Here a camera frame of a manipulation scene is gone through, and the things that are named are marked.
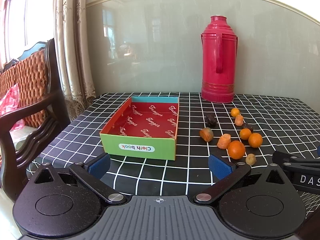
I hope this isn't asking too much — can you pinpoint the large orange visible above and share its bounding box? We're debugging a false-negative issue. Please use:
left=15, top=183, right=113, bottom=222
left=227, top=141, right=246, bottom=160

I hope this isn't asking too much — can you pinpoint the small yellowish fruit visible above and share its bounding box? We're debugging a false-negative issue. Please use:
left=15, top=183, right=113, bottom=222
left=245, top=153, right=257, bottom=166

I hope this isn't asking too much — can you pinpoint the medium orange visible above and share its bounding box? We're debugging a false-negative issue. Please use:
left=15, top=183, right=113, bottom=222
left=248, top=133, right=263, bottom=148

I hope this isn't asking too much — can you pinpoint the small orange mid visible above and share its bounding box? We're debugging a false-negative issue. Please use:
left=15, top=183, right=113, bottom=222
left=239, top=128, right=252, bottom=140

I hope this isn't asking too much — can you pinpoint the dark dried fruit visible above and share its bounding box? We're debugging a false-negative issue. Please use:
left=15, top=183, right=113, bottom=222
left=242, top=123, right=254, bottom=133
left=205, top=113, right=217, bottom=128

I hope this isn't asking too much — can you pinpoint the small orange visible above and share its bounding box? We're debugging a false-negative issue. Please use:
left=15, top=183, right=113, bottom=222
left=231, top=108, right=240, bottom=118

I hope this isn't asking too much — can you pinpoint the black white grid tablecloth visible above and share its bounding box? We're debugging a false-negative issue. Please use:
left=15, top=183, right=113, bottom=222
left=26, top=91, right=320, bottom=218

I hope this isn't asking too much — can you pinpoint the colourful cardboard box tray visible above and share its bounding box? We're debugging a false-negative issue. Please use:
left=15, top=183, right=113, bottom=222
left=100, top=96, right=180, bottom=160

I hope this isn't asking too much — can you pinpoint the dark wooden armchair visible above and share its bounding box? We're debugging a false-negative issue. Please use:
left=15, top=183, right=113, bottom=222
left=1, top=39, right=70, bottom=202

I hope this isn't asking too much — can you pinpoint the pink plastic bag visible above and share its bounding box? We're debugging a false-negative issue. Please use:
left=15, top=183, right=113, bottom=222
left=0, top=83, right=20, bottom=116

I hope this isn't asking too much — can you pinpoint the red thermos flask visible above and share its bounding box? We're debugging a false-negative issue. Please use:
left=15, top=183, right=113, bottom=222
left=201, top=15, right=238, bottom=103

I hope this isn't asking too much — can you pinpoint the beige lace curtain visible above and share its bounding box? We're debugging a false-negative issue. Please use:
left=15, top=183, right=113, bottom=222
left=54, top=0, right=96, bottom=121

